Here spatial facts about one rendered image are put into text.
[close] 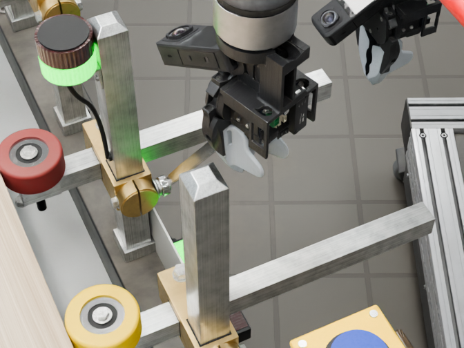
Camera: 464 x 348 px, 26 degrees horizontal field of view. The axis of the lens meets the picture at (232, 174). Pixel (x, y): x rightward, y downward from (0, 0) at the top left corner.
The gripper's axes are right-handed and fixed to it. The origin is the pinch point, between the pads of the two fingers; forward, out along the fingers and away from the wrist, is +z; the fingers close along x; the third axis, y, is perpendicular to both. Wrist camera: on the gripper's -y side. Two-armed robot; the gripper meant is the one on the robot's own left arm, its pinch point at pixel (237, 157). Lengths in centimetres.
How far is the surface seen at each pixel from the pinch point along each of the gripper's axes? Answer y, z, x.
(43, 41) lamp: -19.1, -10.1, -9.0
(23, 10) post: -62, 27, 14
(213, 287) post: 7.9, 3.9, -11.5
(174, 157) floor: -70, 101, 50
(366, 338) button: 30.4, -22.1, -18.6
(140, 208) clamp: -13.4, 18.1, -3.5
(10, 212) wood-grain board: -19.2, 11.0, -17.6
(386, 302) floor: -9, 101, 55
